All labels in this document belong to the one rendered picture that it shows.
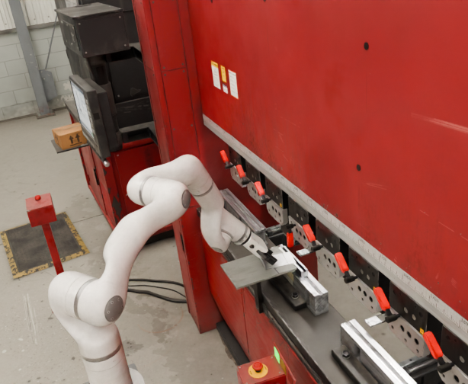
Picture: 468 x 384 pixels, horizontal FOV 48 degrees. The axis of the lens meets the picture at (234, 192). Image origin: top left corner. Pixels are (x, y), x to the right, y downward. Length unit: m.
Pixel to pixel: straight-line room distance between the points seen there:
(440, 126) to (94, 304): 0.94
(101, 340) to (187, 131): 1.45
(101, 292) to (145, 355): 1.93
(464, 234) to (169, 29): 1.81
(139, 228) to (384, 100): 0.76
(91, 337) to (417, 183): 0.96
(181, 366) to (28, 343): 1.06
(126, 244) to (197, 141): 1.33
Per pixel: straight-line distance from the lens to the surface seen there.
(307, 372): 2.03
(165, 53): 2.62
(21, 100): 8.64
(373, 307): 1.62
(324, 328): 2.04
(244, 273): 2.12
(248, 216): 2.57
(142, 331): 3.51
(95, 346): 1.56
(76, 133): 3.81
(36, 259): 4.56
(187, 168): 1.70
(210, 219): 1.89
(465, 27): 1.08
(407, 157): 1.28
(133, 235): 1.54
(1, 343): 3.84
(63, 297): 1.51
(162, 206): 1.56
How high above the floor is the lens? 2.23
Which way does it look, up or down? 27 degrees down
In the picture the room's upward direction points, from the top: 7 degrees counter-clockwise
